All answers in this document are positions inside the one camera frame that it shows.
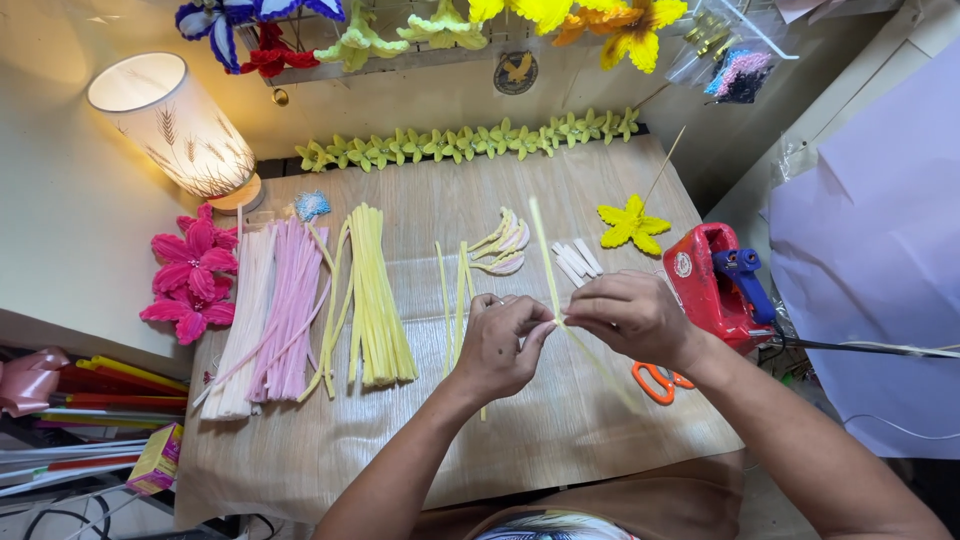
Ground person's left hand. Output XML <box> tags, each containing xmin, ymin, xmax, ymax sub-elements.
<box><xmin>450</xmin><ymin>292</ymin><xmax>558</xmax><ymax>405</ymax></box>

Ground person's right hand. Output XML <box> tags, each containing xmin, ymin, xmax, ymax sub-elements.
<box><xmin>562</xmin><ymin>270</ymin><xmax>707</xmax><ymax>372</ymax></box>

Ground single yellow pipe cleaner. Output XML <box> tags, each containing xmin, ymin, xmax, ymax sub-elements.
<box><xmin>528</xmin><ymin>196</ymin><xmax>640</xmax><ymax>415</ymax></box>

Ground few straight yellow pipe cleaners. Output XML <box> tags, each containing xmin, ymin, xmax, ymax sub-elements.
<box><xmin>434</xmin><ymin>240</ymin><xmax>489</xmax><ymax>423</ymax></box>

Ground orange scissors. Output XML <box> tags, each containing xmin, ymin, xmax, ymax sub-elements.
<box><xmin>630</xmin><ymin>360</ymin><xmax>696</xmax><ymax>407</ymax></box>

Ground red glue gun stand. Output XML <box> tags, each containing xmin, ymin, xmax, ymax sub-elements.
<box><xmin>662</xmin><ymin>222</ymin><xmax>778</xmax><ymax>355</ymax></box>

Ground group of white glue sticks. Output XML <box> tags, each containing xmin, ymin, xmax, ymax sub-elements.
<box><xmin>550</xmin><ymin>237</ymin><xmax>606</xmax><ymax>289</ymax></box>

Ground yellow flower on wooden stick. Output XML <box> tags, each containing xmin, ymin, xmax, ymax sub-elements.
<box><xmin>597</xmin><ymin>125</ymin><xmax>688</xmax><ymax>258</ymax></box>

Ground heap of yellow pink petals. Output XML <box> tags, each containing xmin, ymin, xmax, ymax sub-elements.
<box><xmin>465</xmin><ymin>207</ymin><xmax>532</xmax><ymax>277</ymax></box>

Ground blue glue gun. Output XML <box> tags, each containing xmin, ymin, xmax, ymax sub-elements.
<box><xmin>711</xmin><ymin>248</ymin><xmax>778</xmax><ymax>328</ymax></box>

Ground thick bundle yellow pipe cleaners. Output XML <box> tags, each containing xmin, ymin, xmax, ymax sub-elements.
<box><xmin>345</xmin><ymin>202</ymin><xmax>420</xmax><ymax>390</ymax></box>

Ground loose bent yellow pipe cleaners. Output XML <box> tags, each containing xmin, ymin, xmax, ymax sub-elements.
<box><xmin>297</xmin><ymin>219</ymin><xmax>354</xmax><ymax>403</ymax></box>

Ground person's printed shirt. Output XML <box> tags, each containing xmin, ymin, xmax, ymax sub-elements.
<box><xmin>471</xmin><ymin>508</ymin><xmax>640</xmax><ymax>540</ymax></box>

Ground row of yellow-green flowers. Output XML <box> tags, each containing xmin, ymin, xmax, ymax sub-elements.
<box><xmin>294</xmin><ymin>106</ymin><xmax>642</xmax><ymax>174</ymax></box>

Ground bundle of pink pipe cleaners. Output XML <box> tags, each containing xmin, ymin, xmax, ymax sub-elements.
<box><xmin>216</xmin><ymin>215</ymin><xmax>332</xmax><ymax>405</ymax></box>

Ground bundle of white pipe cleaners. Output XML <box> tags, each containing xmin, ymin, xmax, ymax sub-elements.
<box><xmin>192</xmin><ymin>223</ymin><xmax>279</xmax><ymax>422</ymax></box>

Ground lilac paper sheet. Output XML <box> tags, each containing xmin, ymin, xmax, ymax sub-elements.
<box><xmin>767</xmin><ymin>36</ymin><xmax>960</xmax><ymax>461</ymax></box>

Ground clear bags of beads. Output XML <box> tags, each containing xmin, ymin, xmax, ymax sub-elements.
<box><xmin>664</xmin><ymin>0</ymin><xmax>798</xmax><ymax>106</ymax></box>

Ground round emblem sticker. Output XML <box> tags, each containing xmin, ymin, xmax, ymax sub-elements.
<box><xmin>492</xmin><ymin>50</ymin><xmax>540</xmax><ymax>97</ymax></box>

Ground orange yellow hanging flower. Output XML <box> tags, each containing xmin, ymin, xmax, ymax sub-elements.
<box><xmin>552</xmin><ymin>0</ymin><xmax>689</xmax><ymax>75</ymax></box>

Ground pink pipe cleaner flower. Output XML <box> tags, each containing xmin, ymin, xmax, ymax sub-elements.
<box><xmin>175</xmin><ymin>202</ymin><xmax>240</xmax><ymax>252</ymax></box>
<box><xmin>150</xmin><ymin>232</ymin><xmax>240</xmax><ymax>303</ymax></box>
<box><xmin>139</xmin><ymin>288</ymin><xmax>237</xmax><ymax>347</ymax></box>

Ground bright yellow hanging flower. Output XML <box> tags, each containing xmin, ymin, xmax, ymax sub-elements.
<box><xmin>468</xmin><ymin>0</ymin><xmax>625</xmax><ymax>37</ymax></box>

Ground pale green hanging flower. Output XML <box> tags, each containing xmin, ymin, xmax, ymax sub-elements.
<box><xmin>395</xmin><ymin>0</ymin><xmax>489</xmax><ymax>52</ymax></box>
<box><xmin>312</xmin><ymin>0</ymin><xmax>412</xmax><ymax>75</ymax></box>

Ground small yellow purple box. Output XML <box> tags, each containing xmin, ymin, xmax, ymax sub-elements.
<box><xmin>125</xmin><ymin>421</ymin><xmax>186</xmax><ymax>497</ymax></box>

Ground red hanging flower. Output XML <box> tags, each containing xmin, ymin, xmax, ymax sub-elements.
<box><xmin>224</xmin><ymin>21</ymin><xmax>322</xmax><ymax>79</ymax></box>

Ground white wheat-print table lamp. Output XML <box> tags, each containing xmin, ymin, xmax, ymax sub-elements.
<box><xmin>85</xmin><ymin>51</ymin><xmax>266</xmax><ymax>217</ymax></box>

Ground heap of coloured paper rolls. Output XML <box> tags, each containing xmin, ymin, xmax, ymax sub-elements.
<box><xmin>0</xmin><ymin>354</ymin><xmax>192</xmax><ymax>499</ymax></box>

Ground blue white hanging flower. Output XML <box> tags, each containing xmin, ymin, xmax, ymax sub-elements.
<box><xmin>174</xmin><ymin>0</ymin><xmax>347</xmax><ymax>75</ymax></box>

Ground pink satin ribbon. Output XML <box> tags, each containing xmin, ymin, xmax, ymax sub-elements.
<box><xmin>0</xmin><ymin>345</ymin><xmax>72</xmax><ymax>420</ymax></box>

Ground black power cable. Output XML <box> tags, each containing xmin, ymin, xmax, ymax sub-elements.
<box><xmin>756</xmin><ymin>321</ymin><xmax>960</xmax><ymax>361</ymax></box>

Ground thin white cable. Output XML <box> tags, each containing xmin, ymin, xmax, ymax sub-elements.
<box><xmin>842</xmin><ymin>413</ymin><xmax>960</xmax><ymax>443</ymax></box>

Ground black floor cables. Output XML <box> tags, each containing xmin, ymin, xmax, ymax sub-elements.
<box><xmin>21</xmin><ymin>491</ymin><xmax>280</xmax><ymax>540</ymax></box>

